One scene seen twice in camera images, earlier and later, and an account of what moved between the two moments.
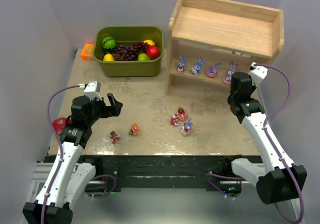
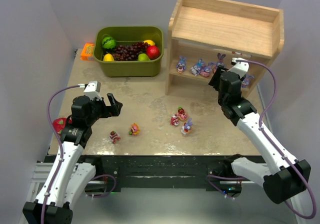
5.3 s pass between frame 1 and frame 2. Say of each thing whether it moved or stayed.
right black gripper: moved
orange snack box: stayed
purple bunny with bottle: stayed
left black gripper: stayed
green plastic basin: stayed
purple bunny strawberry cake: stayed
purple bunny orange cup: stayed
